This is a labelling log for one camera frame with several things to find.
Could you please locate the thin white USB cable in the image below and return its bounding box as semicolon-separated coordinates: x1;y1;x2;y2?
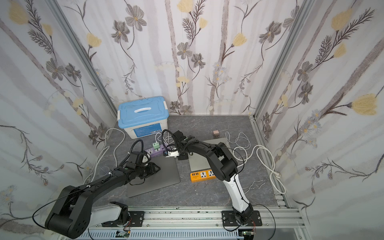
154;130;178;151

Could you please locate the white storage box blue lid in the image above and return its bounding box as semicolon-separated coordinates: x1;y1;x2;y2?
117;96;169;139

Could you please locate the white laptop charging cable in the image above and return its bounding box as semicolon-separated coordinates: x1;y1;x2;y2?
224;131;252;163

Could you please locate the thick white power strip cord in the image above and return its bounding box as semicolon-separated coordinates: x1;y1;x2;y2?
78;127;133;197

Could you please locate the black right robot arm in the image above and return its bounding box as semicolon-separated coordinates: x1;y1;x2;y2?
162;130;254;225

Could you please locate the pink USB charger adapter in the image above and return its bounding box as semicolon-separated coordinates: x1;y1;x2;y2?
213;130;220;138

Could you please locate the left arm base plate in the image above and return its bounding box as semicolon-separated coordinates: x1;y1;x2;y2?
102;211;145;227

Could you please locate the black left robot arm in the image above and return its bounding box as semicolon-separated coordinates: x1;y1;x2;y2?
44;151;161;239

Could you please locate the white orange strip power cord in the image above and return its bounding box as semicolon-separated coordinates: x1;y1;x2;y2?
233;144;287;195

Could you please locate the purple power strip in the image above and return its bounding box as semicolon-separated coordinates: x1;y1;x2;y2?
145;144;166;158

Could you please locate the dark grey laptop left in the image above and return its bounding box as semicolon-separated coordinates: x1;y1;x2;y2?
126;156;181;198

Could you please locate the aluminium rail frame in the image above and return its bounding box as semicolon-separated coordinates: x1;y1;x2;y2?
96;188;310;240

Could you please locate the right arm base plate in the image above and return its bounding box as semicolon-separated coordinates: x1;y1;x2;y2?
221;210;263;227

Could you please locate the silver laptop right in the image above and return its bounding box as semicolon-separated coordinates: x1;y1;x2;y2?
189;138;230;172

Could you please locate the orange power strip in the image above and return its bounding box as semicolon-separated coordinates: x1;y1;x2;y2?
190;170;216;183

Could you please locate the green USB charger adapter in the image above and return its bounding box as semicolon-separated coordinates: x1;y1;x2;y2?
153;142;160;150

